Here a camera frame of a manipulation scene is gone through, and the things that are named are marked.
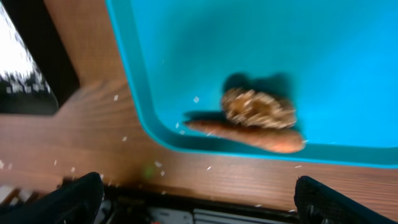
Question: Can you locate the black rectangular tray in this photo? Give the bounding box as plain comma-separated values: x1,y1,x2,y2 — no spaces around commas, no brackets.
1,0,80,116

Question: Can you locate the teal plastic serving tray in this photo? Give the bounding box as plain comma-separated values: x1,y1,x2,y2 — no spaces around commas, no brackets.
106,0,397,169

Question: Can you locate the white rice pile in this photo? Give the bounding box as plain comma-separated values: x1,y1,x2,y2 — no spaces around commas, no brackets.
1,5,51,94

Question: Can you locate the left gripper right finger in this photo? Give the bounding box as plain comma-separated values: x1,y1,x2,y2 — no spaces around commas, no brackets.
294,175,397,224

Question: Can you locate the brown nut bar piece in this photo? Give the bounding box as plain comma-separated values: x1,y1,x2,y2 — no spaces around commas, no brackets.
221,88,297,129

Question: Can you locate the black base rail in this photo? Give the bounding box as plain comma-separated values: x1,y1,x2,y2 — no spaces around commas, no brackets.
0,183,301,224

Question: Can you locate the orange carrot piece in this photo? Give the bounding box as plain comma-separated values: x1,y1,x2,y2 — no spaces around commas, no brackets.
185,120,306,154

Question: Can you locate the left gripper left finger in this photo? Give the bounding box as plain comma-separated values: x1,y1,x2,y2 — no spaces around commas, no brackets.
1,172,104,224

